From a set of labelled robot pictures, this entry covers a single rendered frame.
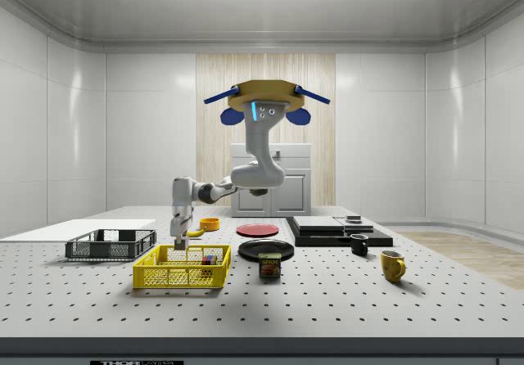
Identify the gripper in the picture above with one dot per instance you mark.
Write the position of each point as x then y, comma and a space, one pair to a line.
180, 226

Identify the grey cube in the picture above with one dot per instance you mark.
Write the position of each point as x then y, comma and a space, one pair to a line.
182, 246

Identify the puzzle cube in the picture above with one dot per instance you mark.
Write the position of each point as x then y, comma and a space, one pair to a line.
209, 260

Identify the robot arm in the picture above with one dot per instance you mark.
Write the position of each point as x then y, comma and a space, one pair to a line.
258, 144

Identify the banana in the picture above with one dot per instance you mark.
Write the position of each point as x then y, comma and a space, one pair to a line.
197, 232

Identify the yellow bowl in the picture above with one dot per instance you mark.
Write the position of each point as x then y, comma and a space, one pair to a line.
209, 225

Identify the yellow basket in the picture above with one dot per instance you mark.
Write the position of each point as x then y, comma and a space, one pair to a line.
180, 277

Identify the red plate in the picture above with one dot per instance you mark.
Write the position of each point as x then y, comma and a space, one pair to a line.
257, 230

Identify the dark grey basket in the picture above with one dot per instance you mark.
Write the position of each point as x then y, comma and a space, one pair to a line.
106, 250

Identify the black plate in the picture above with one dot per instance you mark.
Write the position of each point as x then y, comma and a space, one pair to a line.
266, 248

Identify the flat-sided can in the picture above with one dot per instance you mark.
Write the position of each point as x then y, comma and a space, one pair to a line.
269, 266

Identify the white board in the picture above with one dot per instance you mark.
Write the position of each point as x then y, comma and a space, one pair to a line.
61, 229

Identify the white cabinet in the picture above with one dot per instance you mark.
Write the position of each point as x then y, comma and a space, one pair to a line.
294, 185

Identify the black stove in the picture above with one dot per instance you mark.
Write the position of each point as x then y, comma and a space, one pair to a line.
327, 234

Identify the black mug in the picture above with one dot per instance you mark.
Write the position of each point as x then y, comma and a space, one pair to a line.
359, 245

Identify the yellow mug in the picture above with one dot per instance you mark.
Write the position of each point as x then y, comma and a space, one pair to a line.
391, 267

